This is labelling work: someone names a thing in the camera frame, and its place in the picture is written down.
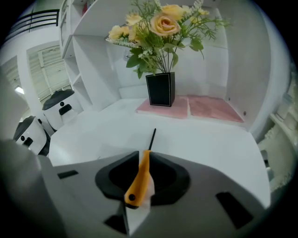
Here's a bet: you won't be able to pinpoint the yellow artificial flower bouquet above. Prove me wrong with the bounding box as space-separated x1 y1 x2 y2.
106 0 232 79

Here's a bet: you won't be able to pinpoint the black square vase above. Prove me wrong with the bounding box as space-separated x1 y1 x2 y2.
145 72 176 107

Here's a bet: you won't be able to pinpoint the black railing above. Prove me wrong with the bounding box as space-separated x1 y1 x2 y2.
4 9 60 40

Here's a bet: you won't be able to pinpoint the white bin with black lid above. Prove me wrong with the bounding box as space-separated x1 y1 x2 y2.
42 88 79 131
13 115 51 156

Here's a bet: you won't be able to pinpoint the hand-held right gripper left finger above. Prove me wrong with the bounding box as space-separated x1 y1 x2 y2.
38 150 140 238

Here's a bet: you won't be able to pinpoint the pink mat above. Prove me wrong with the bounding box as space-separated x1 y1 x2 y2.
135 95 189 119
187 94 244 123

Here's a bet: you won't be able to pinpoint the white shelf unit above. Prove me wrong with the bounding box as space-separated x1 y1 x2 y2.
59 0 278 140

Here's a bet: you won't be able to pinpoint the orange-handled screwdriver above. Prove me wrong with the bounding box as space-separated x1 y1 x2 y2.
123 128 157 209

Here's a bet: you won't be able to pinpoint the window blinds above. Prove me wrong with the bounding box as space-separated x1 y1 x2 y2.
27 45 72 100

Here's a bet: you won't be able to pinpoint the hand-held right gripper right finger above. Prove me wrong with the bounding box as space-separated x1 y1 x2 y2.
131 151 272 238

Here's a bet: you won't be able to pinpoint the white rack with items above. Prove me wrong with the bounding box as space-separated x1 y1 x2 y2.
256 69 298 193

